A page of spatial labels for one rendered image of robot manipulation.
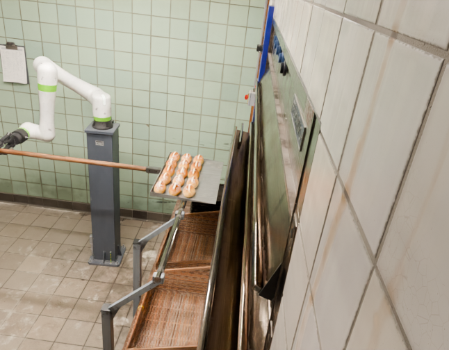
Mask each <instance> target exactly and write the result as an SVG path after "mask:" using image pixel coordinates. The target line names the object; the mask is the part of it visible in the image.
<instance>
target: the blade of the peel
mask: <svg viewBox="0 0 449 350"><path fill-rule="evenodd" d="M171 153H172V152H170V154H171ZM170 154H169V156H168V158H167V160H166V161H165V164H164V166H163V168H162V170H161V171H160V173H159V175H158V177H157V179H156V181H155V183H154V185H153V187H152V189H151V191H150V196H152V197H163V198H168V199H178V200H184V201H194V202H200V203H210V204H216V200H217V196H218V189H219V185H220V178H221V174H222V168H223V164H224V162H219V161H215V160H209V159H205V158H204V162H203V164H202V169H201V170H200V172H199V177H198V179H197V180H198V186H197V187H196V188H195V194H194V195H193V197H191V198H186V197H185V196H184V195H183V189H184V188H185V187H186V186H187V184H186V183H187V180H188V179H189V177H188V175H187V177H185V179H184V184H183V185H182V186H181V191H180V193H179V194H178V195H177V196H172V195H170V194H169V188H170V186H171V184H173V179H174V177H175V176H176V175H177V170H178V169H179V163H180V162H181V158H182V156H183V154H180V153H179V155H180V159H179V160H178V161H177V166H176V167H175V168H174V174H173V176H171V181H170V183H169V184H167V185H165V186H166V190H165V192H164V193H163V194H161V193H157V192H155V191H154V186H155V184H156V183H157V182H158V181H159V178H160V176H161V175H162V174H163V170H164V169H165V168H166V163H167V161H168V160H169V157H170ZM191 158H192V160H191V162H190V163H189V168H188V169H187V171H188V173H189V171H190V170H191V165H192V164H193V163H194V162H193V160H194V158H195V157H194V156H191Z"/></svg>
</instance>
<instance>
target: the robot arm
mask: <svg viewBox="0 0 449 350"><path fill-rule="evenodd" d="M33 68H34V70H35V71H36V72H37V79H38V97H39V106H40V121H39V123H40V125H37V124H33V123H30V122H25V123H23V124H22V125H21V126H20V127H19V128H18V129H16V130H15V131H13V132H12V133H9V132H7V133H6V135H4V136H3V137H2V138H1V139H0V148H1V147H3V146H4V145H3V144H7V145H6V146H5V147H4V149H12V150H13V147H15V146H16V145H18V144H22V143H23V142H25V141H26V140H28V139H29V138H30V139H36V140H41V141H44V142H50V141H52V140H53V139H54V138H55V136H56V132H55V125H54V111H55V102H56V93H57V91H56V90H57V83H60V84H61V85H64V86H65V87H67V88H69V89H71V90H72V91H74V92H76V93H77V94H79V95H80V96H82V97H83V98H84V99H86V100H87V101H89V102H90V103H91V104H92V113H93V117H94V122H93V124H92V127H93V128H94V129H97V130H109V129H112V128H113V123H114V120H112V117H111V116H112V113H111V96H110V95H109V94H107V93H105V92H104V91H103V90H101V89H100V88H98V87H96V86H93V85H91V84H89V83H86V82H85V81H82V80H81V79H79V78H77V77H75V76H74V75H72V74H70V73H69V72H67V71H65V70H64V69H63V68H61V67H59V66H58V65H57V64H56V63H54V62H53V61H51V60H50V59H48V58H47V57H44V56H39V57H37V58H36V59H35V60H34V61H33Z"/></svg>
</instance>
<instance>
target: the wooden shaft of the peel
mask: <svg viewBox="0 0 449 350"><path fill-rule="evenodd" d="M0 153H5V154H11V155H17V156H28V157H33V158H44V159H50V160H60V161H66V162H71V163H82V164H88V165H99V166H104V167H114V168H120V169H131V170H137V171H142V172H146V167H143V166H137V165H127V164H122V163H116V162H105V161H99V160H88V159H82V158H73V157H67V156H56V155H50V154H44V153H34V152H28V151H18V150H12V149H0Z"/></svg>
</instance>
